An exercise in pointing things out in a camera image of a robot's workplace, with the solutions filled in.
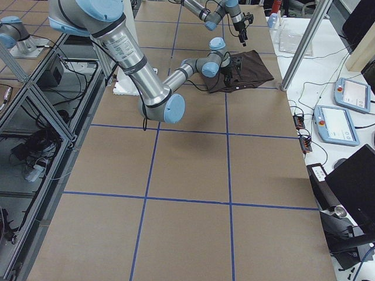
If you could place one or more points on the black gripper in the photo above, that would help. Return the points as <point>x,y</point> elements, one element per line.
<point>238,27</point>
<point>228,71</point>

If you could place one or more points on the dark brown t-shirt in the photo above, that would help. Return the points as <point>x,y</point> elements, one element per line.
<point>253,73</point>

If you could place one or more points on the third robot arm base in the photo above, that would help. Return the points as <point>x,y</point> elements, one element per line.
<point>20,43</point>

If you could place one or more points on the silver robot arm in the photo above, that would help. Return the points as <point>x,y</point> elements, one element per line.
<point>106,22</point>
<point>211,19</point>

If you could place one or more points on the clear plastic bag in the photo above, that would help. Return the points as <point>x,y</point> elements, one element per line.
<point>289,38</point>

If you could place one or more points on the near teach pendant tablet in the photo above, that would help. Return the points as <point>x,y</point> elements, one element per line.
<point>335,126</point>

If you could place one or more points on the teach pendant tablet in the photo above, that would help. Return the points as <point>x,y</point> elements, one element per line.
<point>353,95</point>
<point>335,126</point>

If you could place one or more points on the far teach pendant tablet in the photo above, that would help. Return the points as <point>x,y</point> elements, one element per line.
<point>353,95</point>

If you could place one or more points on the black monitor on stand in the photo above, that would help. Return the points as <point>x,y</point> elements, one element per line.
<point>346,196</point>

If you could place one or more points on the aluminium frame post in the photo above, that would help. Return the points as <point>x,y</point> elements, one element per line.
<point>311,29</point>

